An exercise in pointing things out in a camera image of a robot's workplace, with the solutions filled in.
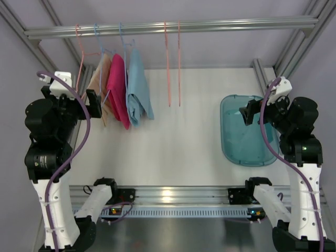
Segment blue hanger of pink trousers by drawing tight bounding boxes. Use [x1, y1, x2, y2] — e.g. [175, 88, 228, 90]
[94, 23, 117, 94]

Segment magenta pink trousers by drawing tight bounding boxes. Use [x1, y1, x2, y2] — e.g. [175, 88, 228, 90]
[107, 54, 130, 130]

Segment light blue trousers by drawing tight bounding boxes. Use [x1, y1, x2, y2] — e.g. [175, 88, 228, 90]
[127, 48, 154, 127]

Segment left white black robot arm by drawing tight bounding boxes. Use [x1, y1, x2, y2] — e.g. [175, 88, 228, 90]
[24, 86, 118, 251]

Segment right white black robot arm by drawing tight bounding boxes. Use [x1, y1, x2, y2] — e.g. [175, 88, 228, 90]
[239, 96, 335, 251]

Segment beige trousers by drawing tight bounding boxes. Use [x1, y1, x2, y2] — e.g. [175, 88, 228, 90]
[88, 54, 112, 127]

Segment far left pink hanger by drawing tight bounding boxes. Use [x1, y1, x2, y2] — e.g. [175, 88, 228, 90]
[75, 23, 101, 93]

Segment pink empty hanger left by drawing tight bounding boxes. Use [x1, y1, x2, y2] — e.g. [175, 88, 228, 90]
[164, 21, 171, 107]

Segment pink empty hanger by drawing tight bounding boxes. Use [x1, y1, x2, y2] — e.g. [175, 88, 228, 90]
[177, 20, 181, 107]
[164, 21, 171, 107]

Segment pink empty hanger right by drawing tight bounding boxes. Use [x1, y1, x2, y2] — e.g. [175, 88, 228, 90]
[177, 20, 181, 107]

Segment teal plastic bin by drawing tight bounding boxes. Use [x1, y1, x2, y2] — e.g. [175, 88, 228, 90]
[220, 94, 276, 167]

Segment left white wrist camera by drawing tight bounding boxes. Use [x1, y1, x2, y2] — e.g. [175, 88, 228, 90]
[49, 71, 74, 99]

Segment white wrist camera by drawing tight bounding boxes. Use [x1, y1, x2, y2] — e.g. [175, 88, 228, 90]
[49, 71, 74, 99]
[267, 76, 292, 105]

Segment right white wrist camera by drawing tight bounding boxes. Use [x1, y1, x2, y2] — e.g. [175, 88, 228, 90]
[267, 76, 292, 105]

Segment left aluminium frame post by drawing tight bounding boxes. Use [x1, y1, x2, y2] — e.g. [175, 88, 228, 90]
[1, 1, 93, 94]

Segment aluminium frame post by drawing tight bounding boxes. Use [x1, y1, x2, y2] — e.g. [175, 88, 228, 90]
[1, 1, 93, 94]
[252, 0, 336, 100]

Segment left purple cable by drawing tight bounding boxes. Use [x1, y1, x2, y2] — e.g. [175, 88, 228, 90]
[36, 70, 91, 252]

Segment right aluminium frame post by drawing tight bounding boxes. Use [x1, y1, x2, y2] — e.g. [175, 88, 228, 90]
[252, 0, 336, 100]

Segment aluminium hanging rail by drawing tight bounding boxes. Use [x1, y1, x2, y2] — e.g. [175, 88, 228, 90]
[24, 16, 318, 40]

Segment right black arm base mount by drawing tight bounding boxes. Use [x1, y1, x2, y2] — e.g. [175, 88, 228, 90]
[227, 188, 259, 205]

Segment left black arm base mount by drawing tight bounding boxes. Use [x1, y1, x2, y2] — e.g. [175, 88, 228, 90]
[108, 188, 136, 205]

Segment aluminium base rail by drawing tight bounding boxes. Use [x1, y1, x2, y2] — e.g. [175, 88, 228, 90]
[68, 184, 326, 206]

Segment slotted grey cable duct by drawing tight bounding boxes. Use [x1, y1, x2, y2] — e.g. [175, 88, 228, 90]
[100, 206, 264, 218]

